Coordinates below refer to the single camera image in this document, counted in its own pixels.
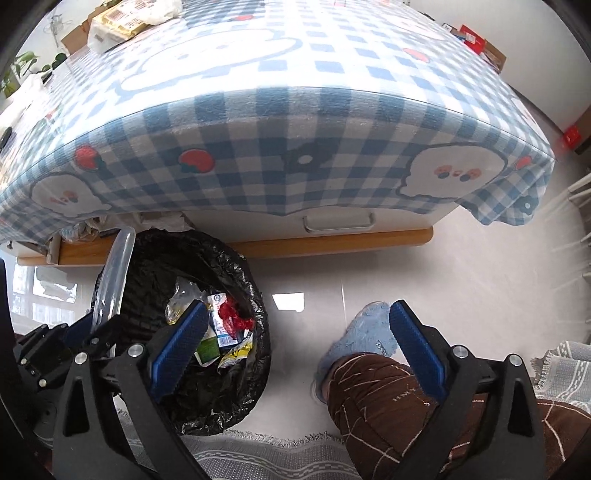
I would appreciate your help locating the white table drawer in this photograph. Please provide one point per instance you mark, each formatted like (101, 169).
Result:
(337, 221)

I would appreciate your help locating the small black object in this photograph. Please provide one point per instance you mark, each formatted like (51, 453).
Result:
(4, 137)

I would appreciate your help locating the wooden table rail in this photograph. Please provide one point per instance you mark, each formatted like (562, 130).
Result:
(323, 247)

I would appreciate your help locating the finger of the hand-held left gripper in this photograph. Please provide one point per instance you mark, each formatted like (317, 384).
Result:
(78, 328)
(104, 339)

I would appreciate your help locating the crumpled plastic under table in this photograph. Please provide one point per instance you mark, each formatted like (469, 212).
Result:
(166, 222)

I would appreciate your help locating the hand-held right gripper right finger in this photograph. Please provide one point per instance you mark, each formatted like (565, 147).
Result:
(415, 350)

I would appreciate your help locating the green medicine box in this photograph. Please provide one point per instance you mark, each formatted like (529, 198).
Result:
(208, 350)

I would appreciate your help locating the person's leg in brown pants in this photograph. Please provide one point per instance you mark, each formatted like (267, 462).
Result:
(378, 415)

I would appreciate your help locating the clear bag with yellow print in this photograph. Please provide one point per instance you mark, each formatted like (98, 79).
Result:
(182, 300)

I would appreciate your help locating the clear plastic bottle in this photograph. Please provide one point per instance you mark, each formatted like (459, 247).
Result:
(113, 267)

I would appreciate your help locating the yellow snack packet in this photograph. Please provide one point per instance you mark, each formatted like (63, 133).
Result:
(235, 353)

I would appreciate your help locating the red box on cardboard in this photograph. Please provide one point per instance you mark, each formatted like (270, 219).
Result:
(480, 44)

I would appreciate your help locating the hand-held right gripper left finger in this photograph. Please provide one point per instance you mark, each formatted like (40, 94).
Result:
(182, 346)

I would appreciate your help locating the gold bread bag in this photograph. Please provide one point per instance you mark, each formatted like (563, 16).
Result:
(120, 21)

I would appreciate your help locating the blue checked tablecloth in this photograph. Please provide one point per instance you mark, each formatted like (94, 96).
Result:
(323, 69)

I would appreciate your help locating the green potted plant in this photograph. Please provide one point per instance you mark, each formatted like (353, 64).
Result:
(23, 69)

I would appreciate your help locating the grey fringed rug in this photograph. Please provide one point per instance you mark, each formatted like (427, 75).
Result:
(277, 457)

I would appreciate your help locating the red mesh net bag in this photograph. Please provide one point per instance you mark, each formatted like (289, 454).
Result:
(235, 316)

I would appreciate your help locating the bin with black liner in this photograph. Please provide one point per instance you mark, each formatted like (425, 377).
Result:
(231, 406)

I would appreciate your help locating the white plastic bag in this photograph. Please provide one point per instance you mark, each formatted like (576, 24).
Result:
(23, 101)

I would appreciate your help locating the plain cardboard box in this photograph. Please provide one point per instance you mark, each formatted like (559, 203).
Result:
(76, 37)

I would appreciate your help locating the light blue fluffy slipper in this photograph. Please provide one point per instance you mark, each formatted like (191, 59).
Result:
(364, 327)

